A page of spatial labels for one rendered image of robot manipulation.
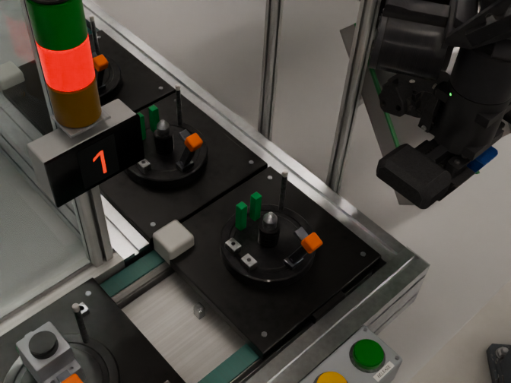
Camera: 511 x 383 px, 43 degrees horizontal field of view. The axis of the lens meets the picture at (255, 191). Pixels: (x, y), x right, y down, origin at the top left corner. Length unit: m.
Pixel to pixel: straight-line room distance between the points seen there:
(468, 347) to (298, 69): 0.70
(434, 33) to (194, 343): 0.56
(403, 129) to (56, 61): 0.56
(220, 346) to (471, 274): 0.45
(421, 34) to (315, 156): 0.70
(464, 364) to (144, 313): 0.48
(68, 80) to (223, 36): 0.88
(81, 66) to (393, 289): 0.54
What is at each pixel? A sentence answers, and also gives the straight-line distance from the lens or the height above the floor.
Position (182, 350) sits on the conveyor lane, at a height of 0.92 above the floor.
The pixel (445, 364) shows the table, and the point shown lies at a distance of 1.04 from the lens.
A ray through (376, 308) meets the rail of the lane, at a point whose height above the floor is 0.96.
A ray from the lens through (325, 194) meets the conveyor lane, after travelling 1.05.
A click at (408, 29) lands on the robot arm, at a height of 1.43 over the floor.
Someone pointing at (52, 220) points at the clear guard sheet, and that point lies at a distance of 0.86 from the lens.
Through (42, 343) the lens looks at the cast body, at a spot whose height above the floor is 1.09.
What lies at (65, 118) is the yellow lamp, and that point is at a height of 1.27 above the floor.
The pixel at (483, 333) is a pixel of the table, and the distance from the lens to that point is 1.08.
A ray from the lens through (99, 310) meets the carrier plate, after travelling 0.91.
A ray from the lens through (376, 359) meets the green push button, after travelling 0.88.
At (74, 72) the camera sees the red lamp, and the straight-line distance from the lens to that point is 0.67.
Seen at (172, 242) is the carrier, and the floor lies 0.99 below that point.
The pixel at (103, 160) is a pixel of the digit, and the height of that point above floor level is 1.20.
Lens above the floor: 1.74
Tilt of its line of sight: 49 degrees down
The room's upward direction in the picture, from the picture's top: 4 degrees clockwise
